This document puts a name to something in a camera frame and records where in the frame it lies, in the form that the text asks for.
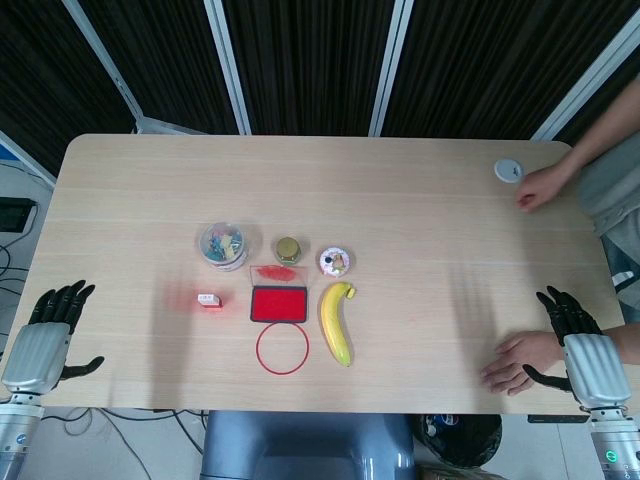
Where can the person's flat open hand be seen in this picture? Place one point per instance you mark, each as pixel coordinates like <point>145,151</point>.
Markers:
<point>520,350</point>

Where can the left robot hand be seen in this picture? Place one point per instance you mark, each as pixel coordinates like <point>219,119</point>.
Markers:
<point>37,355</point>

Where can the person's loosely closed hand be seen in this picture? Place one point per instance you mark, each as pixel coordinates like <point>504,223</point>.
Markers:
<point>542,187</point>

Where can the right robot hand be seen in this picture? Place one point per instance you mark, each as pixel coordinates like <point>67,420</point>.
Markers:
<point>595,365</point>

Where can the small red stamp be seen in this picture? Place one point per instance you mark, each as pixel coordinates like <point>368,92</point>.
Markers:
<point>209,302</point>

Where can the person's bare forearm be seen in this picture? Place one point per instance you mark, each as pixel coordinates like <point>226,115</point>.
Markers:
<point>585,157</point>

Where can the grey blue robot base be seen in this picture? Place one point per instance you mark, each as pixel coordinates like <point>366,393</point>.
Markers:
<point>305,445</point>

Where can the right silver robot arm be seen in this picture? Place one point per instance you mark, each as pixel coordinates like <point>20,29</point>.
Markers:
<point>612,440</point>

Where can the black table control panel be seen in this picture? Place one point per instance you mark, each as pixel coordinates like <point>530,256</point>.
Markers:
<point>555,419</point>

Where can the person's torso grey shirt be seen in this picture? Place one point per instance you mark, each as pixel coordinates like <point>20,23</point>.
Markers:
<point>617,200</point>

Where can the black trash bin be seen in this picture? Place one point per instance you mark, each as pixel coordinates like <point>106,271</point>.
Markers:
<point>465,440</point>

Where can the black screen device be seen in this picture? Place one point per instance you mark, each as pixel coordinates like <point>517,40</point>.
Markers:
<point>15,215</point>

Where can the yellow banana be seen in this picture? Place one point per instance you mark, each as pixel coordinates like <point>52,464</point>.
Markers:
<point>332,315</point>

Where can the round pink patterned tin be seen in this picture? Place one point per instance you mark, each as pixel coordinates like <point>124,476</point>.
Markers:
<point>335,261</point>

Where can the clear jar of colourful clips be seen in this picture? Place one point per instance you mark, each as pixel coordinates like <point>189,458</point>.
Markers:
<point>222,245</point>

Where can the red ink pad case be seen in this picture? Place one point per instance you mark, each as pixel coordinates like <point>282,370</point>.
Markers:
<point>277,305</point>

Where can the white partition post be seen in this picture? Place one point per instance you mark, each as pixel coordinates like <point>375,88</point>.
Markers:
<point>585,75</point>
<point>102,60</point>
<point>227,65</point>
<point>392,65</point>

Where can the white blue partition frame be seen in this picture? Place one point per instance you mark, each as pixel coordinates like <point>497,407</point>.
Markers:
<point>25,162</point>

